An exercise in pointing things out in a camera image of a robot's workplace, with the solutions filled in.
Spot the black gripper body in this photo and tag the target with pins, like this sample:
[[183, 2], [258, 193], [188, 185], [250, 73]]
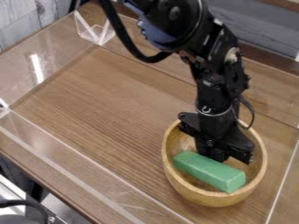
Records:
[[218, 136]]

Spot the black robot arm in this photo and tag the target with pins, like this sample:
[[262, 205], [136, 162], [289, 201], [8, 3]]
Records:
[[180, 26]]

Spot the clear acrylic corner bracket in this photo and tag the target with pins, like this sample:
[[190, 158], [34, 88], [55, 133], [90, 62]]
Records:
[[98, 34]]

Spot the green rectangular block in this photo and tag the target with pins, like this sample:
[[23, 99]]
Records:
[[214, 173]]

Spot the brown wooden bowl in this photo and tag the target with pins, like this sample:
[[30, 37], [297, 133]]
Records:
[[195, 190]]

